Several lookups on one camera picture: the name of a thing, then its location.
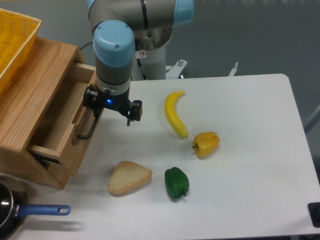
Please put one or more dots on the black pan blue handle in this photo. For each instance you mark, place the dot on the black pan blue handle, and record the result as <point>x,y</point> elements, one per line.
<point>15,207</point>

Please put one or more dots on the wooden top drawer black handle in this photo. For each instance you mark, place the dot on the wooden top drawer black handle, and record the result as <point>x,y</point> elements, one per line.
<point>55,139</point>

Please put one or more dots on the yellow bell pepper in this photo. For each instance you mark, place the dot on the yellow bell pepper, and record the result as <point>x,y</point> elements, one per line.
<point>205,144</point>

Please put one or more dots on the black device at table edge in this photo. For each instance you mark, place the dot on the black device at table edge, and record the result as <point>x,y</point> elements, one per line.
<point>314,212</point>

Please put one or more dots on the triangular bread slice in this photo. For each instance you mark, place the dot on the triangular bread slice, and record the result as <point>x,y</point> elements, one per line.
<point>128,176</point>

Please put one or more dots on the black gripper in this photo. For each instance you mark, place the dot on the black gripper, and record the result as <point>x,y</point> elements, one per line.
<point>96,100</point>

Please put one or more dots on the wooden drawer cabinet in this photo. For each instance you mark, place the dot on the wooden drawer cabinet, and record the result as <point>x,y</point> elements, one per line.
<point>24,103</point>

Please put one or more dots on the yellow plastic basket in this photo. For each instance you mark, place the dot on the yellow plastic basket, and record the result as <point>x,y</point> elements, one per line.
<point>18,33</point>

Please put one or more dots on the green bell pepper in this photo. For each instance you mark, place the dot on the green bell pepper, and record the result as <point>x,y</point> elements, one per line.
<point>176,182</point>

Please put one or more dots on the white table frame bracket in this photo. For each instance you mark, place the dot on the white table frame bracket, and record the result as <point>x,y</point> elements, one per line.
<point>175,68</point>

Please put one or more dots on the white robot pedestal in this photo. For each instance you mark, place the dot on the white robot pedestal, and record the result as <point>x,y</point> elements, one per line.
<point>152,57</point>

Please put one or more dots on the yellow banana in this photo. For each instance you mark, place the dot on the yellow banana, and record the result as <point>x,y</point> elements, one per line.
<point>171,114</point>

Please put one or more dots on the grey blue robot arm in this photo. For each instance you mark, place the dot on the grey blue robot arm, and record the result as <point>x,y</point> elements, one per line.
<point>119,29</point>

